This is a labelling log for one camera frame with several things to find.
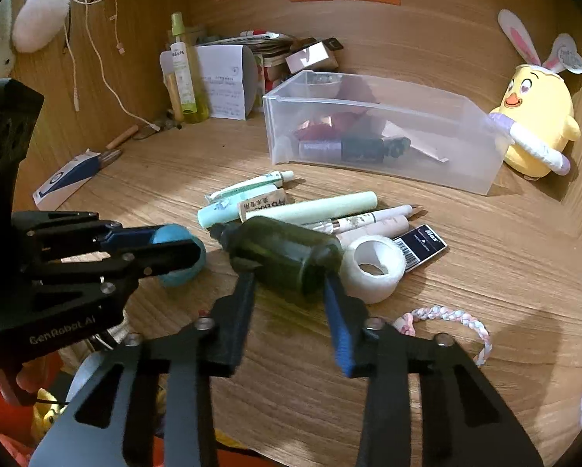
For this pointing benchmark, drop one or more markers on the red packet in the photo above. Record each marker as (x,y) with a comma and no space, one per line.
(317,131)

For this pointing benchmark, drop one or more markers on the stack of books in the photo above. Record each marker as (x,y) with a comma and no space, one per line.
(266,46)

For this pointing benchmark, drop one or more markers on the white patterned pen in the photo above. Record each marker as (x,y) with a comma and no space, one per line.
(364,218)

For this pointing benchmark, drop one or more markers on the eyeglasses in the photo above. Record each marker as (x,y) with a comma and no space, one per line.
(157,125)

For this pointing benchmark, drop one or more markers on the dark small bottle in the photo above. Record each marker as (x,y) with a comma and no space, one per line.
(369,149)

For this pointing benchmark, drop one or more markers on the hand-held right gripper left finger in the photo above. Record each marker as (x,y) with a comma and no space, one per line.
(243,307)

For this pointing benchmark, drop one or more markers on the teal tape roll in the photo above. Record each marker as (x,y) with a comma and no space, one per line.
(186,267)

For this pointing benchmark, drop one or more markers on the pale pink tube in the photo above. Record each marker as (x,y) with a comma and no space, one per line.
(378,227)

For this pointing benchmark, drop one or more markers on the dark green spray bottle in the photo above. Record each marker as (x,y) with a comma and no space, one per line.
(286,258)

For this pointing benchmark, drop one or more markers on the purple small bottle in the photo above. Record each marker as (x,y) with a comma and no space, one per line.
(320,149)

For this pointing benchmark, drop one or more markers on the white green squeeze tube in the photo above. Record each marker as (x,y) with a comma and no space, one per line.
(252,188)

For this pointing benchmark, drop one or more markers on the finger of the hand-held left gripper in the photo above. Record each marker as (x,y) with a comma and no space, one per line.
(170,234)
(174,259)

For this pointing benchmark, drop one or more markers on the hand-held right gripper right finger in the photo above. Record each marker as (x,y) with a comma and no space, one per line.
(339,326)

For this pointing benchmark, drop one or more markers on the clear plastic storage bin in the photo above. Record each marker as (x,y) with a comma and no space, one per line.
(383,131)

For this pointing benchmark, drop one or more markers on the yellow chick plush toy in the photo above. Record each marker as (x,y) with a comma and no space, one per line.
(534,121)

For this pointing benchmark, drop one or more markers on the wooden stick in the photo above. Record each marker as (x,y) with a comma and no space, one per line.
(122,137)

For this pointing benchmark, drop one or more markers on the red cloth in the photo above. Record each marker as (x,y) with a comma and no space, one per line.
(4,408)

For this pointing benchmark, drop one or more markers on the white eraser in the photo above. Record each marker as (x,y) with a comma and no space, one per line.
(262,206)

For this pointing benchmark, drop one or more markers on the pale green cylinder tube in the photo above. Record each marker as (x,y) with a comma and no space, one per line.
(315,206)

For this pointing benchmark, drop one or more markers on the white bowl of trinkets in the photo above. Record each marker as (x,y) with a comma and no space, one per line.
(320,85)

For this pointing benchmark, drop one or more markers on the yellow green spray bottle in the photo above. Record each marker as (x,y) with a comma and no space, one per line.
(186,75)

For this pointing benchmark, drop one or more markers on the blue white carton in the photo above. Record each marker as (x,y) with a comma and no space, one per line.
(67,181)

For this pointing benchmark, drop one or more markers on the black barcode box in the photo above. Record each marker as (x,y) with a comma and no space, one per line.
(420,244)

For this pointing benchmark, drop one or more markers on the small white box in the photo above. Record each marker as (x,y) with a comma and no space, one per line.
(313,56)

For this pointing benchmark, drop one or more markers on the small yellow plush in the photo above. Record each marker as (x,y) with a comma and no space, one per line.
(48,413)

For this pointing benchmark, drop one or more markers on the white paper box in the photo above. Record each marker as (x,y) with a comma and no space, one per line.
(223,82)

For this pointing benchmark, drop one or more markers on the white tape roll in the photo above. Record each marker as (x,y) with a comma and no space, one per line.
(374,268)

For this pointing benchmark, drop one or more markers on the white fluffy plush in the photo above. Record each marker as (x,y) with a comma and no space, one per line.
(38,17)

